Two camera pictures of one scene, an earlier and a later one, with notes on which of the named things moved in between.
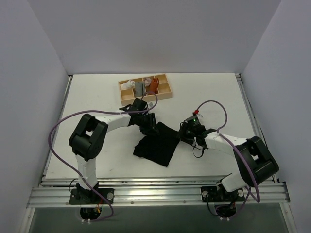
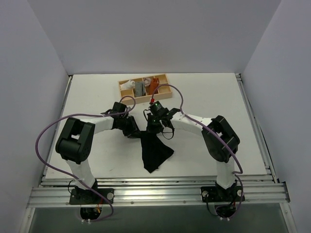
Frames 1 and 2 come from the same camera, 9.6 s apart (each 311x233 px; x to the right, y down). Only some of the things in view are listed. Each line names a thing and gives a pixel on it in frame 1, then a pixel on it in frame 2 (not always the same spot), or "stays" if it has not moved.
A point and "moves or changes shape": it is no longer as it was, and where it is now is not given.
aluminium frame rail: [54, 191] stays
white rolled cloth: [129, 84] stays
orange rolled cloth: [154, 85] stays
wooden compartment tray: [148, 89] stays
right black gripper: [184, 132] → [153, 126]
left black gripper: [149, 123] → [132, 129]
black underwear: [158, 148] moves or changes shape
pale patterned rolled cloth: [147, 81] stays
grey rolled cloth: [140, 89] stays
